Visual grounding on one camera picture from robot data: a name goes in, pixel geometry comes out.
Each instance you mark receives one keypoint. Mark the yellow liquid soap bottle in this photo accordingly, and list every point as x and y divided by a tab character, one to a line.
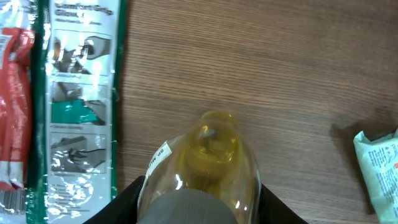
207	174

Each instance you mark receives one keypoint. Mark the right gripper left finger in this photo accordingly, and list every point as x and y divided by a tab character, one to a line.
123	209

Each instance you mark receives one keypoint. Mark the green 3M gloves package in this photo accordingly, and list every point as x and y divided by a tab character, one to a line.
75	64

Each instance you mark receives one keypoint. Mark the red snack stick packet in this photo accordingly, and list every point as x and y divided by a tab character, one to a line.
16	106

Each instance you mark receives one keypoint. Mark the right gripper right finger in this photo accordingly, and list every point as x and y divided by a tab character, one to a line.
273	211

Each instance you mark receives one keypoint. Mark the teal wet wipes pack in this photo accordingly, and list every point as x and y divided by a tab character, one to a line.
378	163

